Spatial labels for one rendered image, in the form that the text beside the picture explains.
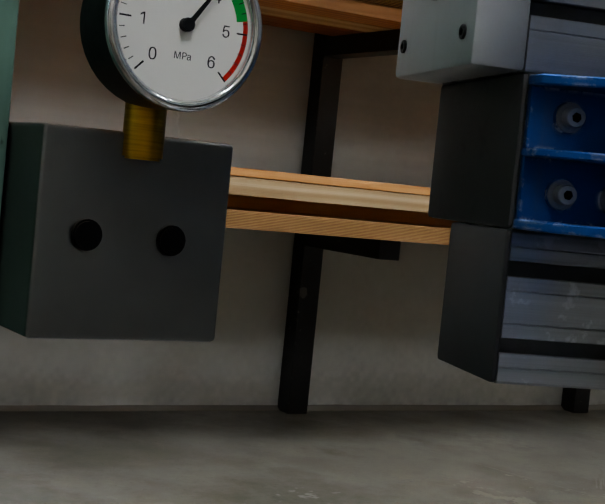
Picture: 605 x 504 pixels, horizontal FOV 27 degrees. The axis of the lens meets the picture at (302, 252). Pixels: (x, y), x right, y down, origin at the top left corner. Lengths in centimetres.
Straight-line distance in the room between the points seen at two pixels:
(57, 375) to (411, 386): 106
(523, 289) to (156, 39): 34
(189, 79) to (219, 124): 278
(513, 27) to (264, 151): 259
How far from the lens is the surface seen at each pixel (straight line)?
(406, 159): 353
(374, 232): 289
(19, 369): 311
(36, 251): 47
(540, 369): 75
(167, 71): 46
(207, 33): 47
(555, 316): 75
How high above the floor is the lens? 61
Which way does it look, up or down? 3 degrees down
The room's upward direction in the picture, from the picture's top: 6 degrees clockwise
